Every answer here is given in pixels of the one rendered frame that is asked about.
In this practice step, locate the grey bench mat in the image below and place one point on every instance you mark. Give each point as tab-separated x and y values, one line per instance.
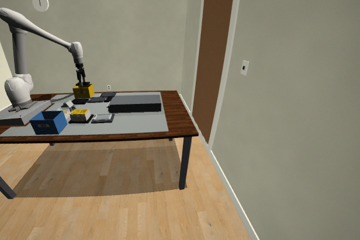
123	123

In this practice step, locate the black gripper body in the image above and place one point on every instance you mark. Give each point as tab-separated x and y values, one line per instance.
78	66

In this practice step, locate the yellow open-top bin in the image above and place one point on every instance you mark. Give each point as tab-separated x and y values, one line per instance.
84	91

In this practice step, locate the blue open-top bin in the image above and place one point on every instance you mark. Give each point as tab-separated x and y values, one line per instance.
48	122

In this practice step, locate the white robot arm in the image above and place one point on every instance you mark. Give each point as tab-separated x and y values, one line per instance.
19	87

